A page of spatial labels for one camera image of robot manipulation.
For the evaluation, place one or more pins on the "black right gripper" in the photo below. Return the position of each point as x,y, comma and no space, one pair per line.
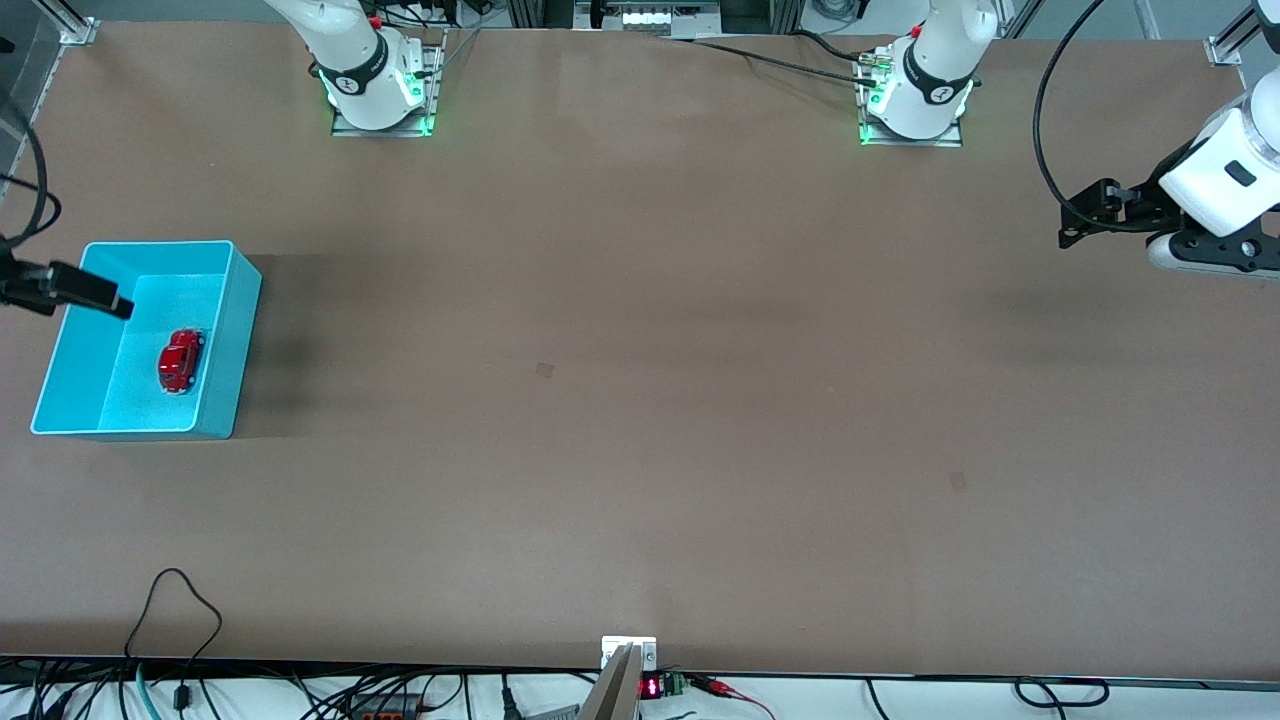
30,283

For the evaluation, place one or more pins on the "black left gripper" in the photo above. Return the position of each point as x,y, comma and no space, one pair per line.
1141,206

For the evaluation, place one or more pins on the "red beetle toy car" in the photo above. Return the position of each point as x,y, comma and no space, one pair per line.
180,362

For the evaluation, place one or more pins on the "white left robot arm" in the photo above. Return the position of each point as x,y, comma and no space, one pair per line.
1205,185

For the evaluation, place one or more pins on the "blue plastic storage box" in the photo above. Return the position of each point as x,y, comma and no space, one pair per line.
110,390

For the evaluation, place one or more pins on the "metal equipment rack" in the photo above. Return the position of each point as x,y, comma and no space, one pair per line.
660,15

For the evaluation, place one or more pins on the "orange power strip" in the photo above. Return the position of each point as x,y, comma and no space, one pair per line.
385,708

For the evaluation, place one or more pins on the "red digit display module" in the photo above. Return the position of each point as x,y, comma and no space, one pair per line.
652,687

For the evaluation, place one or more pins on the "grey metal bar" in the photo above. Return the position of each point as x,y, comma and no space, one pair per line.
612,695

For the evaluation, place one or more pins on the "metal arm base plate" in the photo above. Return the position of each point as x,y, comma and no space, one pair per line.
910,142
385,131

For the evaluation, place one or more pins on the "aluminium frame profile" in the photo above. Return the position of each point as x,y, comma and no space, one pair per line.
1225,48
75,25

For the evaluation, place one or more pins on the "white bracket plate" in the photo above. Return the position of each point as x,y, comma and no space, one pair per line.
628,648

